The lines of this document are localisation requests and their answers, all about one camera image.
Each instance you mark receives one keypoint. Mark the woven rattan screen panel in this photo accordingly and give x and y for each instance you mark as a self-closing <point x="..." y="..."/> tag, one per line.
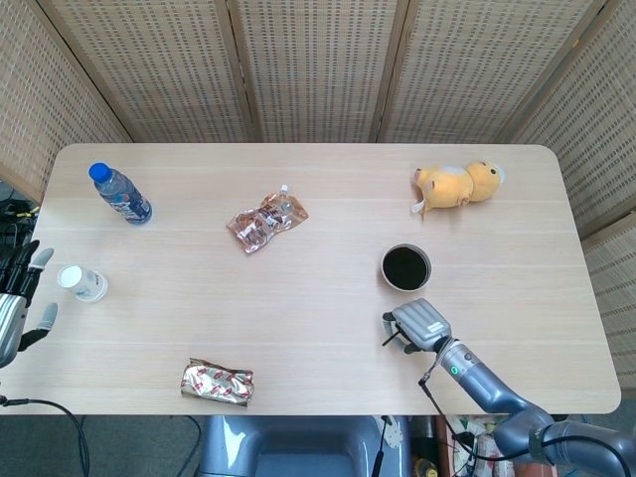
<point x="149" y="74"/>
<point x="30" y="99"/>
<point x="616" y="298"/>
<point x="318" y="74"/>
<point x="596" y="124"/>
<point x="472" y="74"/>

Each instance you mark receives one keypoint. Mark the colourful printed bag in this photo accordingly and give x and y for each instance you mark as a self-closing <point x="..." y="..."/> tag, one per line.
<point x="477" y="457"/>

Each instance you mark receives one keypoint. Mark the white paper cup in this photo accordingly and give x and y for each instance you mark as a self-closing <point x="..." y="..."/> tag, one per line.
<point x="84" y="285"/>

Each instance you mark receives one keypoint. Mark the black device with yellow tag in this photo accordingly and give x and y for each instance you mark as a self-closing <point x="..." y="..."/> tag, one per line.
<point x="15" y="211"/>

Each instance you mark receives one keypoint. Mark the silver Lipton foil bag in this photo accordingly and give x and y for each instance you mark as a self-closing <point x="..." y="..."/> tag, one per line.
<point x="213" y="382"/>

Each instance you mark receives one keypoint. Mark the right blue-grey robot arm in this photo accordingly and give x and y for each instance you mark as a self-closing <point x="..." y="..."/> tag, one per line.
<point x="482" y="382"/>

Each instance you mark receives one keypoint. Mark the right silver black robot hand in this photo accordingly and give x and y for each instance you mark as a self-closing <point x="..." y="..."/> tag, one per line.
<point x="422" y="325"/>

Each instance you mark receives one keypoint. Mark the blue sports drink bottle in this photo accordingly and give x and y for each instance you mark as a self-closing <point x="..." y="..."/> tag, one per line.
<point x="124" y="199"/>

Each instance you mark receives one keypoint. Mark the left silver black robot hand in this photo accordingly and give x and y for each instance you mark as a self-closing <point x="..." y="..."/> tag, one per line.
<point x="12" y="318"/>

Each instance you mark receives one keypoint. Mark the yellow plush bear toy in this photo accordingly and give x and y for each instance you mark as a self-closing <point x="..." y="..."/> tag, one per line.
<point x="447" y="189"/>

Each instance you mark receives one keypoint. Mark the white cup with dark liquid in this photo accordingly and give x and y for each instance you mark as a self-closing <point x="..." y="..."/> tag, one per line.
<point x="405" y="266"/>

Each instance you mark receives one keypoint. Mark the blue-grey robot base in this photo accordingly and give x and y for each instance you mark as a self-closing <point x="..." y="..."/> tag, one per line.
<point x="298" y="447"/>

